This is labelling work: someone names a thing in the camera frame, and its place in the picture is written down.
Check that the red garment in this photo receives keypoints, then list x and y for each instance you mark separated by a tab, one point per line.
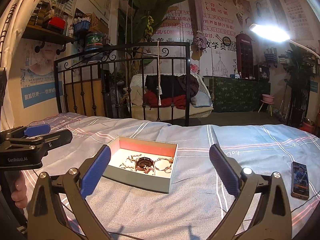
180	102

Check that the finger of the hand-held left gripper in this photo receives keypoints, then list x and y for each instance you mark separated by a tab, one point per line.
37	130
58	137

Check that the wooden wall shelf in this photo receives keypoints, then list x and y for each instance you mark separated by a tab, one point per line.
45	33

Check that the large printed wall banner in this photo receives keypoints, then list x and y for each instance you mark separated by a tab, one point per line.
225	17

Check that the black garment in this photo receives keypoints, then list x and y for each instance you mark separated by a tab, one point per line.
170	85

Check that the white gooseneck desk lamp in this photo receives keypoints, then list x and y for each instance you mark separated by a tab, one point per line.
267	31

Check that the green patterned counter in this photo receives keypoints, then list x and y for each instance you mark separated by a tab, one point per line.
237	95

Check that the pale box with pink lining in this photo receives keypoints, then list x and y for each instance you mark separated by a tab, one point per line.
140	180

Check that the green water jug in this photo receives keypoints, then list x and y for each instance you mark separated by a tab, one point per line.
93	42

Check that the red phone booth cabinet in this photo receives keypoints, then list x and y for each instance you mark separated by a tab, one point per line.
245	55

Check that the white wicker hanging chair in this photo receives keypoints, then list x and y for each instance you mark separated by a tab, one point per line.
203	87

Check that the dark potted plant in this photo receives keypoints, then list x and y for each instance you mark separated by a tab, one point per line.
300	92

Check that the person's left hand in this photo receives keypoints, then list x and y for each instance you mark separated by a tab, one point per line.
20	192

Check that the black iron bed frame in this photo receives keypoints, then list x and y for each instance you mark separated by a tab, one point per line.
187	80

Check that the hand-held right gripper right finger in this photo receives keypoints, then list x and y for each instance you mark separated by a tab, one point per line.
225	170

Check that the black smartphone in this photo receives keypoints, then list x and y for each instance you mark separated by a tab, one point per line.
300	180

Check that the pink stool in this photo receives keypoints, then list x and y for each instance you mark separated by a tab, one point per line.
268	97

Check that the large banana leaf plant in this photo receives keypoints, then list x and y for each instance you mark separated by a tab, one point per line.
155	5

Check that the folded purple umbrella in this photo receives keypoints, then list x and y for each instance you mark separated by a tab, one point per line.
198	17

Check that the blue plastic basket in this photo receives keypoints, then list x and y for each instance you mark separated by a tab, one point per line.
81	26

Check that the gold bangle with charms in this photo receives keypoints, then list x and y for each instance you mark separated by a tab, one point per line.
171	160

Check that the red base blender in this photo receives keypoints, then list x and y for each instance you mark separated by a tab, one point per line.
56	17

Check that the small wall shelf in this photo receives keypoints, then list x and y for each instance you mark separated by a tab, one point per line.
270	57

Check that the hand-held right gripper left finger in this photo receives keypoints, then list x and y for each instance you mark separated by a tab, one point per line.
96	172

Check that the blue skincare wall poster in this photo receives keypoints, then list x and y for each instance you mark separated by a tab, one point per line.
37	80

